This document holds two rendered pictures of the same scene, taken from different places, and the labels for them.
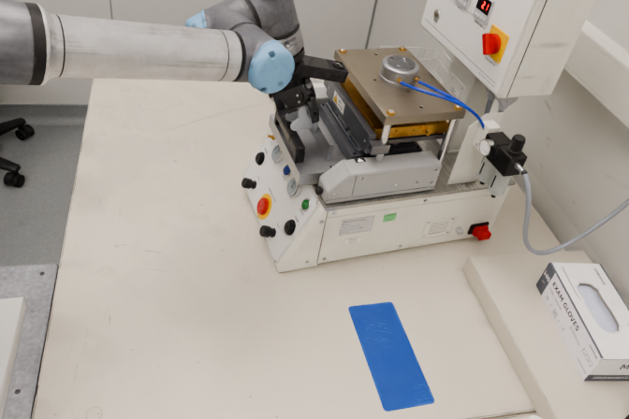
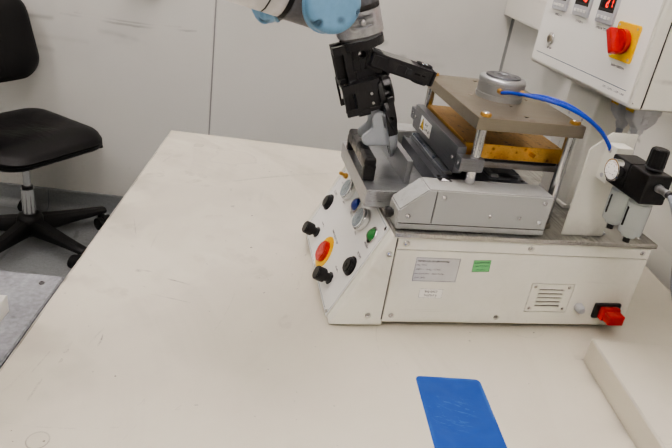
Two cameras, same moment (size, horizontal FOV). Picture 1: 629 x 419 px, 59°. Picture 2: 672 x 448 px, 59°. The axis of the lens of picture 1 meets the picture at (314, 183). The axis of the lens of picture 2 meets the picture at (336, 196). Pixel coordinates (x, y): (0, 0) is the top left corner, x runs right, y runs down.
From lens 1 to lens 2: 0.34 m
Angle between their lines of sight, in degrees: 19
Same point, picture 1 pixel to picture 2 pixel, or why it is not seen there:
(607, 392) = not seen: outside the picture
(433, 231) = (542, 302)
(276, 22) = not seen: outside the picture
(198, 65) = not seen: outside the picture
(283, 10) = not seen: outside the picture
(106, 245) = (126, 268)
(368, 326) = (441, 403)
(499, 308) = (638, 403)
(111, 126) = (173, 171)
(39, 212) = not seen: hidden behind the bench
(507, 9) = not seen: outside the picture
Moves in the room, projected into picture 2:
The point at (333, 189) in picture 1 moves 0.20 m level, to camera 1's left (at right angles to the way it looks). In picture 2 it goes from (406, 207) to (283, 176)
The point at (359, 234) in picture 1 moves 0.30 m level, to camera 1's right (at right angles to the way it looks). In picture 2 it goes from (440, 285) to (635, 338)
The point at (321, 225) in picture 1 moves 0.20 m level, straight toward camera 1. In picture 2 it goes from (388, 260) to (351, 331)
